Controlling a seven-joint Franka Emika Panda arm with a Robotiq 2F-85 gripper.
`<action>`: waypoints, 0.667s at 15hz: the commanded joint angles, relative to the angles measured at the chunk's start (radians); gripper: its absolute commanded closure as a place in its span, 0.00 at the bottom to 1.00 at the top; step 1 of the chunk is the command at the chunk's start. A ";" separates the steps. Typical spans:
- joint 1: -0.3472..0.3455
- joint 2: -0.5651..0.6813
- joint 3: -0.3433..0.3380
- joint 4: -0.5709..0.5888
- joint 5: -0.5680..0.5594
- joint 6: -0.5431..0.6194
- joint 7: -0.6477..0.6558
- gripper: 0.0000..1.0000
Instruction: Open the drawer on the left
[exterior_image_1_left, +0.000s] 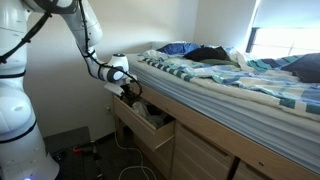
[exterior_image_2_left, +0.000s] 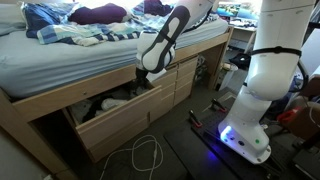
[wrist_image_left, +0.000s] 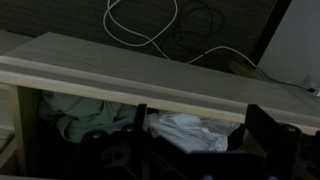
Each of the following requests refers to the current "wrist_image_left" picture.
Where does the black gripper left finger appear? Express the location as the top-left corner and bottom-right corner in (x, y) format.
(133, 103), (148, 133)

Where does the white cable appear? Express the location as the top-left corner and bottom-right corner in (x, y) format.
(102, 0), (261, 68)

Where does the large wooden bed drawer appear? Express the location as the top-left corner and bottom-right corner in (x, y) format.
(0, 31), (320, 178)

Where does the white garment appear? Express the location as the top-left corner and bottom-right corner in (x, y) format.
(144, 111), (241, 154)

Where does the grey-green garment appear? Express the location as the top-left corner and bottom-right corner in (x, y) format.
(39, 91), (139, 144)

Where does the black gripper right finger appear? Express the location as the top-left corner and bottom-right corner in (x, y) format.
(244, 103), (280, 158)

